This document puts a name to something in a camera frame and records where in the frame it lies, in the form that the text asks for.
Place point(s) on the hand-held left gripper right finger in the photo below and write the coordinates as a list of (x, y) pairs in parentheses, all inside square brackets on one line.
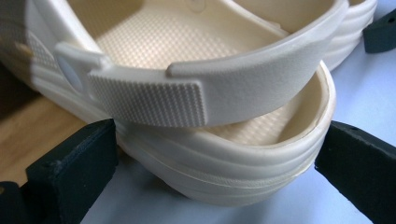
[(364, 174)]

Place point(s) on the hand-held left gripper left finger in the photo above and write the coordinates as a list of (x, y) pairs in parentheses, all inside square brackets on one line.
[(71, 174)]

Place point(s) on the cream clog shoe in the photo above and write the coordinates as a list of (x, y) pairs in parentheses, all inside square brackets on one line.
[(218, 174)]

